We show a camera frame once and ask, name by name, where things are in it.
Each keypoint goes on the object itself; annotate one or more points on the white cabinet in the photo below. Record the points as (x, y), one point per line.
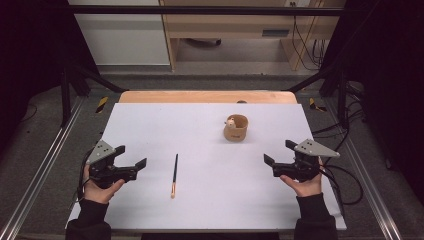
(123, 36)

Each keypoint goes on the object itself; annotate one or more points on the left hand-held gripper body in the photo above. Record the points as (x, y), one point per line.
(103, 171)

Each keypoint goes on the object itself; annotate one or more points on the light wooden desk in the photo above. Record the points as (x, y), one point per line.
(230, 25)

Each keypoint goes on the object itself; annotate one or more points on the person's left hand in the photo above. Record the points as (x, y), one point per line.
(98, 193)

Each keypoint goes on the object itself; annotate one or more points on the black curtain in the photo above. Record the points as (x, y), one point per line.
(386, 83)
(30, 50)

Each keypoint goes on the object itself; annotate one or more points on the black frame stand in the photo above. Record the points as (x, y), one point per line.
(341, 96)
(66, 96)

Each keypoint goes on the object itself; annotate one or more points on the yellow black tape strip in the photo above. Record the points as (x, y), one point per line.
(102, 104)
(313, 104)

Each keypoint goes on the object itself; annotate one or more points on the black pen with orange end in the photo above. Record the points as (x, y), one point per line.
(174, 173)

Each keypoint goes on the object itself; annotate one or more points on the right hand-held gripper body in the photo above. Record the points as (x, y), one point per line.
(305, 168)

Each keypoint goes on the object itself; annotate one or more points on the tan pen holder with bear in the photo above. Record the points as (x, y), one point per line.
(236, 131)

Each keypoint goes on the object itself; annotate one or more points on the black frame crossbar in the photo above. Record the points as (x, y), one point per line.
(200, 10)

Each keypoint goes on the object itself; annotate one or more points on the aluminium floor rail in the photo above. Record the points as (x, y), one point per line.
(43, 166)
(366, 176)

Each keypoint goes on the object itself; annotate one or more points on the grey footrest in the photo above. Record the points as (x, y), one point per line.
(203, 42)

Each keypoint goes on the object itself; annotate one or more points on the wooden table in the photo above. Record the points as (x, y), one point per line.
(186, 97)

